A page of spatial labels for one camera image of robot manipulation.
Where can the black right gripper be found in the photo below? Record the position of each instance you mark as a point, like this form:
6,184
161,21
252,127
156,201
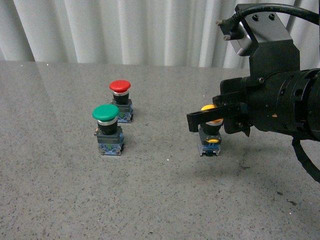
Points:
242,106

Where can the yellow mushroom push button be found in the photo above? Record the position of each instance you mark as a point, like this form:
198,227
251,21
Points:
210,138

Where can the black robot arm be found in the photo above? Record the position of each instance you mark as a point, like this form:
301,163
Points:
305,99

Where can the red mushroom push button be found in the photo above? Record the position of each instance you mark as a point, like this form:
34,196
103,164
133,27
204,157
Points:
120,90

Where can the green mushroom push button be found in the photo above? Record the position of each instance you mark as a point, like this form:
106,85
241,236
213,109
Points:
109,134

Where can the white pleated curtain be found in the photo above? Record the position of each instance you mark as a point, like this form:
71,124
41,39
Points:
133,32

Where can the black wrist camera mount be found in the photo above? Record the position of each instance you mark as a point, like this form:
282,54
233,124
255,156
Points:
260,34

